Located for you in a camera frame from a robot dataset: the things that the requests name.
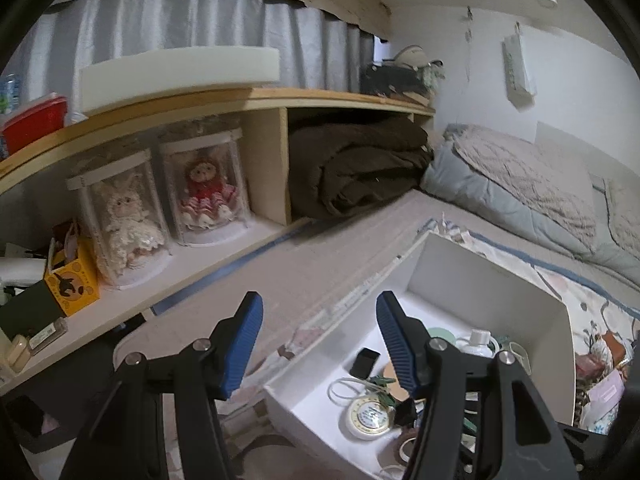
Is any grey curtain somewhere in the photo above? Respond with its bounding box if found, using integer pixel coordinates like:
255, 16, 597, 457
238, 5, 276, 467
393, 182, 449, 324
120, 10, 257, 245
2, 0, 374, 122

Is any brown leather wallet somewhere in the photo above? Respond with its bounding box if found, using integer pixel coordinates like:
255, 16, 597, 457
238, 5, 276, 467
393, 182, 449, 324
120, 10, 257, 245
602, 330, 626, 366

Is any black yellow round tin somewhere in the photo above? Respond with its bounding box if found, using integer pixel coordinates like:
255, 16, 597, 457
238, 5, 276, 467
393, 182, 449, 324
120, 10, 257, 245
345, 396, 393, 441

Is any white foam board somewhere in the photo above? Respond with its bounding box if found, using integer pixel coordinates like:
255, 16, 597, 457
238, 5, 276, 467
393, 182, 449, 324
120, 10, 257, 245
79, 46, 280, 116

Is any grey folded duvet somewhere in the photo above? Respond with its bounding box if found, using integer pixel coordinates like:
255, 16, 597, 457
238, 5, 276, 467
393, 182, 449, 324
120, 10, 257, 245
421, 124, 639, 286

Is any red plastic container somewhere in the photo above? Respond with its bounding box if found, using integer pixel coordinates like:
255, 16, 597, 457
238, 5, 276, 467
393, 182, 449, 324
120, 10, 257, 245
1, 92, 67, 155

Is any yellow cartoon box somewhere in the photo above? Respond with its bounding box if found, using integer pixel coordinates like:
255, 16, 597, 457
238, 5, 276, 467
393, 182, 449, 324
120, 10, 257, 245
43, 219, 100, 318

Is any beige pillow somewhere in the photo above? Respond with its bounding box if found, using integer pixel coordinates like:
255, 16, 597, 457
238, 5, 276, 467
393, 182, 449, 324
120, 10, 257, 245
452, 125, 597, 252
604, 179, 640, 259

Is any white plastic bottle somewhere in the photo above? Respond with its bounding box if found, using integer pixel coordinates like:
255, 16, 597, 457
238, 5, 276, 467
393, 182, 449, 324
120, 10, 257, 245
456, 330, 501, 359

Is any dark red small box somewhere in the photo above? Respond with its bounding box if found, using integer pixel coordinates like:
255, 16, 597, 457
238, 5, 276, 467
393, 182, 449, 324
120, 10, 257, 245
575, 353, 605, 382

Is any wooden bedside shelf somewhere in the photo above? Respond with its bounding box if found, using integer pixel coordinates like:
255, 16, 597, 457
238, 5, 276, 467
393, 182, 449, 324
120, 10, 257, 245
1, 88, 435, 392

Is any mint green round tin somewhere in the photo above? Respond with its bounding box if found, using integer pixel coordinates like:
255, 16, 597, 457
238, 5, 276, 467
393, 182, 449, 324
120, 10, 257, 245
427, 327, 457, 346

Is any white cardboard box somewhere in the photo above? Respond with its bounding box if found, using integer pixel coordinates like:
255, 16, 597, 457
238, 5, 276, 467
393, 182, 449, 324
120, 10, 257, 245
266, 234, 577, 479

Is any black bag on shelf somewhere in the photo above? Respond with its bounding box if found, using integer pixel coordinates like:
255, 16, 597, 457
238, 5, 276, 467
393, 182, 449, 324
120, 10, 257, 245
359, 64, 430, 98

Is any round wooden lid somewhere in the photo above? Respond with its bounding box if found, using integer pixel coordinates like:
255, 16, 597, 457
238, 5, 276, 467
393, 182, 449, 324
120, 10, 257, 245
383, 362, 409, 402

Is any left beige pillow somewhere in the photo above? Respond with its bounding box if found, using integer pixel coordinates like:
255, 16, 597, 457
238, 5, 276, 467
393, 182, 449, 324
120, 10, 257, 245
452, 125, 597, 252

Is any pink card booklet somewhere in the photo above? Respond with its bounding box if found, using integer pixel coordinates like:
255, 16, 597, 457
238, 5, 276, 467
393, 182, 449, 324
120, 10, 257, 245
584, 370, 625, 426

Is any cartoon print blanket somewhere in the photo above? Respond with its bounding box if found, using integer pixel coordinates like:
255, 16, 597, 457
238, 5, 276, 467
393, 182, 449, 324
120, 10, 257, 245
164, 216, 640, 480

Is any white cap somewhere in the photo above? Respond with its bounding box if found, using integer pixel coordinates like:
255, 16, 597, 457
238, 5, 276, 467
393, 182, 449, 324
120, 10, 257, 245
393, 44, 444, 70

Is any brown tape roll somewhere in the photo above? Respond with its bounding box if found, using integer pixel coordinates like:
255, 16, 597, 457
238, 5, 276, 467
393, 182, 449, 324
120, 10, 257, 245
394, 432, 416, 466

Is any white dress doll case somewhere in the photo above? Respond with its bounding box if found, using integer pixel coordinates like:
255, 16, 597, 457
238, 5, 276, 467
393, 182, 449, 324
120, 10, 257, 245
66, 146, 171, 289

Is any dark brown folded blanket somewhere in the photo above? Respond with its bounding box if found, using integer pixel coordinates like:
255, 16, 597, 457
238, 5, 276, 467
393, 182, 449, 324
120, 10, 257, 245
288, 117, 433, 219

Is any floral fabric pouch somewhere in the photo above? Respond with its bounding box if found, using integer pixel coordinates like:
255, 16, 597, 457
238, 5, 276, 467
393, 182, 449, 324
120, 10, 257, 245
579, 406, 618, 436

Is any right beige pillow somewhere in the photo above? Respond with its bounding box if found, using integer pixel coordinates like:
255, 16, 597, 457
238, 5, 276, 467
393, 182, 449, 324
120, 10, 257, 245
604, 179, 640, 259

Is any red dress doll case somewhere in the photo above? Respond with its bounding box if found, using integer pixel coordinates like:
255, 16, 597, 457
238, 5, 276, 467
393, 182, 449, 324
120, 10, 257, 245
160, 120, 253, 247

